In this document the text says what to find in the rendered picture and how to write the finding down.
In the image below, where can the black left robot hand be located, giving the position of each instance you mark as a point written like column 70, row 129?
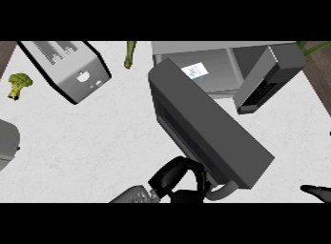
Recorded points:
column 172, row 179

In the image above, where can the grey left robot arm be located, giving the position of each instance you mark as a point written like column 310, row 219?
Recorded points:
column 134, row 196

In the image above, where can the dark grey microwave door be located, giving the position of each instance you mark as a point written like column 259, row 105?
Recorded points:
column 205, row 127

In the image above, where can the white milk carton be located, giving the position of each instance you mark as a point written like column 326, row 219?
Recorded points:
column 194, row 70

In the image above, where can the grey microwave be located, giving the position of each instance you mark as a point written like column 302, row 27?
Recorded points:
column 247, row 70

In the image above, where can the grey toaster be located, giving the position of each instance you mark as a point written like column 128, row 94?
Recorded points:
column 69, row 70

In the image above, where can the green broccoli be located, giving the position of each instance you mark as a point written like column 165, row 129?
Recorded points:
column 18, row 84

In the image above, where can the green plant leaves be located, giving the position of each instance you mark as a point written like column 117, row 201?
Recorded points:
column 314, row 47

